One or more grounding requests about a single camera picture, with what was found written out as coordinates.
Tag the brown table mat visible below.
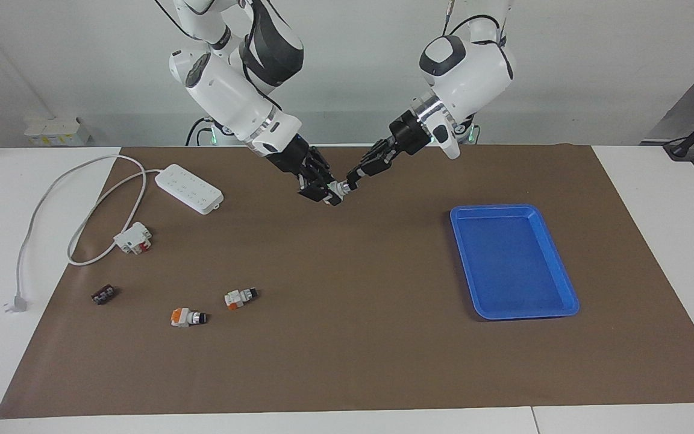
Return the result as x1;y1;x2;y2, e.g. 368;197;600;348
0;143;694;420

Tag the white power strip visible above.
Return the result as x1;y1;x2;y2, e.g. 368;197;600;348
155;164;225;215

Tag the white red circuit breaker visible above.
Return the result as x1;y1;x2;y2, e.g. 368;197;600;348
113;221;153;256

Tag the white power cord with plug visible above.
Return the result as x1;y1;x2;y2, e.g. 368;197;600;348
4;154;164;314

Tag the selector switch with orange block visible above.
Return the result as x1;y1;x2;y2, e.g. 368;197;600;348
170;307;208;329

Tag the selector switch with white block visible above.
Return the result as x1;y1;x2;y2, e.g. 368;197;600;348
224;288;259;312

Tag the white wall box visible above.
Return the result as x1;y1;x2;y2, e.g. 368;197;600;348
24;116;90;147

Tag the selector switch with green block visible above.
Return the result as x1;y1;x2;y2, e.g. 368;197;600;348
327;179;357;203

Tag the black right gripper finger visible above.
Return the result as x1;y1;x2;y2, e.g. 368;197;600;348
297;175;343;207
305;146;334;185

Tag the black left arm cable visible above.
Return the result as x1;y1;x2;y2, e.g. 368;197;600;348
442;0;515;82

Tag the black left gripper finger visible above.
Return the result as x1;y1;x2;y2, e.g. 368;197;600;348
359;139;396;166
345;157;394;185

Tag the blue plastic tray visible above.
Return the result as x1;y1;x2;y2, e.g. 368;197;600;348
449;204;581;321

